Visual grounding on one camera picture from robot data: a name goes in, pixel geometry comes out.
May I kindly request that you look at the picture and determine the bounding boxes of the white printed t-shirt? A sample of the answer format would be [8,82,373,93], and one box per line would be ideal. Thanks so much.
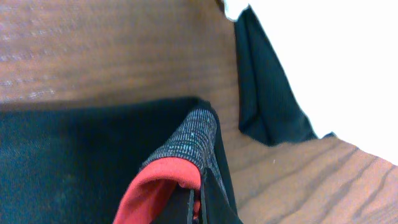
[224,0,397,164]

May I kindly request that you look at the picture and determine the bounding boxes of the black leggings with red waistband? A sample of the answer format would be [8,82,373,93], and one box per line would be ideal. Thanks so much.
[1,97,238,223]

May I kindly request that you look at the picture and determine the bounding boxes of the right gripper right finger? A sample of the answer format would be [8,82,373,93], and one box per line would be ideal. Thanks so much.
[200,168,243,224]

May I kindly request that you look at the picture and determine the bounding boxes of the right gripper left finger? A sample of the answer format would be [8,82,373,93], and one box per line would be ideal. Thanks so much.
[151,186,195,224]

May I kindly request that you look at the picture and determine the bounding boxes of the black garment under white shirt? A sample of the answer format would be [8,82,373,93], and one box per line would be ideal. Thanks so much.
[234,8,318,146]

